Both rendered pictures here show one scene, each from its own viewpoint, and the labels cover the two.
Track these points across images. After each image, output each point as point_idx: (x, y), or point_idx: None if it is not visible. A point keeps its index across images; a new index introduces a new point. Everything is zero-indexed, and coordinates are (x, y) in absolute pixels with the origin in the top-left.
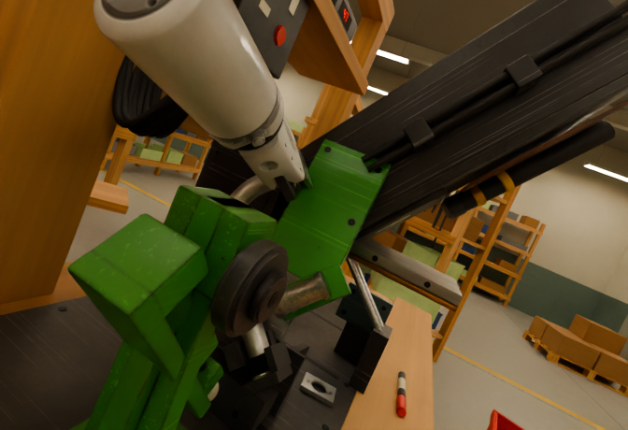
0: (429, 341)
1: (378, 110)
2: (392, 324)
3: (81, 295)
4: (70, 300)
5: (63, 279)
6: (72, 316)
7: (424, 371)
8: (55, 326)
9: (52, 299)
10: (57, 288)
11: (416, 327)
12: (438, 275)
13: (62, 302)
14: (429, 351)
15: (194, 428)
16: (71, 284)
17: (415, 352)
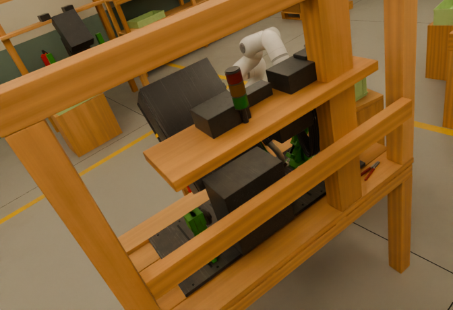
0: (156, 214)
1: None
2: (169, 222)
3: (319, 205)
4: (320, 194)
5: (327, 211)
6: (318, 189)
7: (190, 195)
8: (320, 185)
9: (326, 201)
10: (327, 206)
11: (149, 224)
12: None
13: (322, 193)
14: (168, 206)
15: (287, 169)
16: (324, 209)
17: (180, 204)
